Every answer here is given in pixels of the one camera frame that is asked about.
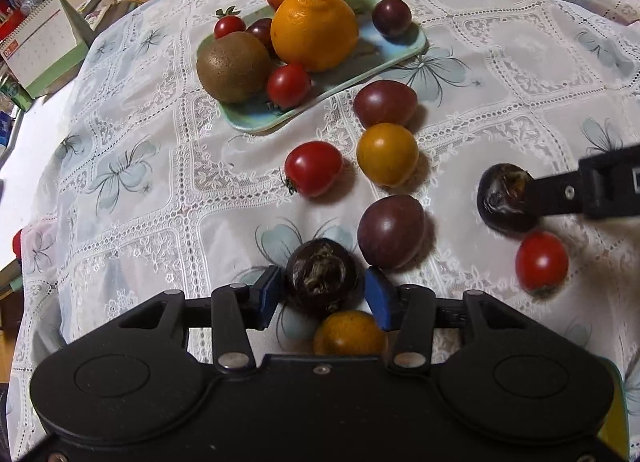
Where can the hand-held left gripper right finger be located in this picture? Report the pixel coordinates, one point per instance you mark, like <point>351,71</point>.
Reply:
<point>378,298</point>

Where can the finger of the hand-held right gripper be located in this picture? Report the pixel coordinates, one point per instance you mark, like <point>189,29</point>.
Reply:
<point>550,193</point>

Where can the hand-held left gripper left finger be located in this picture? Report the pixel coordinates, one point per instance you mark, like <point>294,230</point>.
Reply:
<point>267,293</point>

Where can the dark water chestnut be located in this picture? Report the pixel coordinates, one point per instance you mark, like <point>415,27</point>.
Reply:
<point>500,197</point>
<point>322,278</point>

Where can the light green rectangular tray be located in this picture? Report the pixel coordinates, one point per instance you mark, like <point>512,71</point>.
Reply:
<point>400,49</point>

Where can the orange yellow cherry tomato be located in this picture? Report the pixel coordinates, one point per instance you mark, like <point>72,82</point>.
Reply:
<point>387,154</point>
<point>350,334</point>

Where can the purple cherry tomato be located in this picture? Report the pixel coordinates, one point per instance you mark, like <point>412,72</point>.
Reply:
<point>385,102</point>
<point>391,231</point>

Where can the white lace floral tablecloth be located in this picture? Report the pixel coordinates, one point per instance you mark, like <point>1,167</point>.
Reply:
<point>150,181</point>

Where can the green yellow plate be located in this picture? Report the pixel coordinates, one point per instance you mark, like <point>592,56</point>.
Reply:
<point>619,397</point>

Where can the brown kiwi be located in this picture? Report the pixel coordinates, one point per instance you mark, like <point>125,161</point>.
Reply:
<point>232,66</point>

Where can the round dark purple tomato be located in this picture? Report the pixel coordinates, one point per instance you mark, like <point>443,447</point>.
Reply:
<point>391,16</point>

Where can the small dark purple tomato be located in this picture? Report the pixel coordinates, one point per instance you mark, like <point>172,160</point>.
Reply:
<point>260,31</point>

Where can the large orange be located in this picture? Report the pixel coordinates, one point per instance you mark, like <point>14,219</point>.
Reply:
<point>314,30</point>

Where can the red cherry tomato green stem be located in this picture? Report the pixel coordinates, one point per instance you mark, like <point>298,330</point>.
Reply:
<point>228,25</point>

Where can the white desk calendar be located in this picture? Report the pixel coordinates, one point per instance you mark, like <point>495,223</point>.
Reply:
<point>37,41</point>

